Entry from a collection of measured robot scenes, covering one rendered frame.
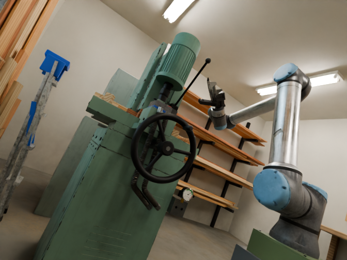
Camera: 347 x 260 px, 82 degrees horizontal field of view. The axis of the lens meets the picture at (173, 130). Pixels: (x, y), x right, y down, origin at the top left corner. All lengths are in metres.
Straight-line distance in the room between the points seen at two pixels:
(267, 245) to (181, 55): 1.02
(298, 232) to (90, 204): 0.87
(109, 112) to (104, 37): 2.79
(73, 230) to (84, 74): 2.72
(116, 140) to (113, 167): 0.12
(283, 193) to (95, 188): 0.75
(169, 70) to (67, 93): 2.40
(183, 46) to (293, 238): 1.07
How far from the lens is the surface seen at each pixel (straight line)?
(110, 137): 0.93
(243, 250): 1.07
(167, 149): 0.80
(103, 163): 0.94
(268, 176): 0.91
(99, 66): 3.50
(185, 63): 1.21
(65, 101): 3.36
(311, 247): 1.05
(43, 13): 2.85
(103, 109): 0.93
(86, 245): 1.05
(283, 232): 1.04
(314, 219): 1.06
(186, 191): 1.04
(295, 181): 0.93
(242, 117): 1.49
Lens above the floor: 0.74
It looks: 11 degrees up
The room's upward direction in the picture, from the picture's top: 23 degrees clockwise
